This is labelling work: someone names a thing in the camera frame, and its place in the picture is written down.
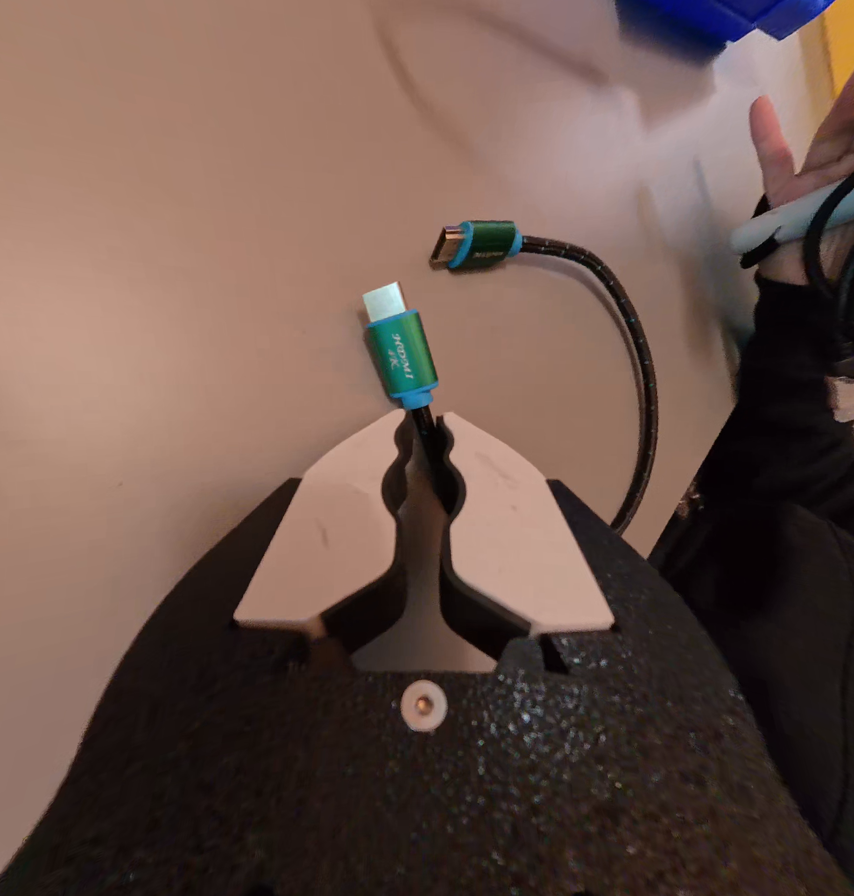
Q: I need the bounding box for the yellow plastic bin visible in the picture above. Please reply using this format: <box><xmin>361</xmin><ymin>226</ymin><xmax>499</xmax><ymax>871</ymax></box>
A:
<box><xmin>822</xmin><ymin>0</ymin><xmax>854</xmax><ymax>99</ymax></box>

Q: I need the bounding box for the person's right forearm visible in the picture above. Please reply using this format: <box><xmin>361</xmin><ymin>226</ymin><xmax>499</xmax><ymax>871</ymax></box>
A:
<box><xmin>738</xmin><ymin>269</ymin><xmax>854</xmax><ymax>491</ymax></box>

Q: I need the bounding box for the person's right hand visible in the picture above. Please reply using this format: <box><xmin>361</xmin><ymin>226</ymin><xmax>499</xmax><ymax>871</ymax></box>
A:
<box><xmin>748</xmin><ymin>49</ymin><xmax>854</xmax><ymax>284</ymax></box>

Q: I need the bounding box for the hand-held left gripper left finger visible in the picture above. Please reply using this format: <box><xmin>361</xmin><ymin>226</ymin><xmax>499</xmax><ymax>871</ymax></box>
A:
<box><xmin>231</xmin><ymin>408</ymin><xmax>415</xmax><ymax>655</ymax></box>

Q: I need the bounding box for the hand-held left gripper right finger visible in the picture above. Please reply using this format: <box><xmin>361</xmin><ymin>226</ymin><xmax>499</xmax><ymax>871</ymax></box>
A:
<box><xmin>434</xmin><ymin>410</ymin><xmax>617</xmax><ymax>662</ymax></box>

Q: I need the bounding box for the blue plastic bin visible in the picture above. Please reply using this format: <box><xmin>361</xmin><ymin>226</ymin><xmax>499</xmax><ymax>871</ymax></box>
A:
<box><xmin>616</xmin><ymin>0</ymin><xmax>837</xmax><ymax>43</ymax></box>

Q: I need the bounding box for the person's black jacket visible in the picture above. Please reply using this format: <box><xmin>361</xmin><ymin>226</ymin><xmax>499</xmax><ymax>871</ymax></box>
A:
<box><xmin>647</xmin><ymin>420</ymin><xmax>854</xmax><ymax>876</ymax></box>

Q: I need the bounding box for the green plug braided HDMI cable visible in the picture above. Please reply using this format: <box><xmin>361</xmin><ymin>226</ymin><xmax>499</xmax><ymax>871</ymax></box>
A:
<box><xmin>360</xmin><ymin>219</ymin><xmax>660</xmax><ymax>536</ymax></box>

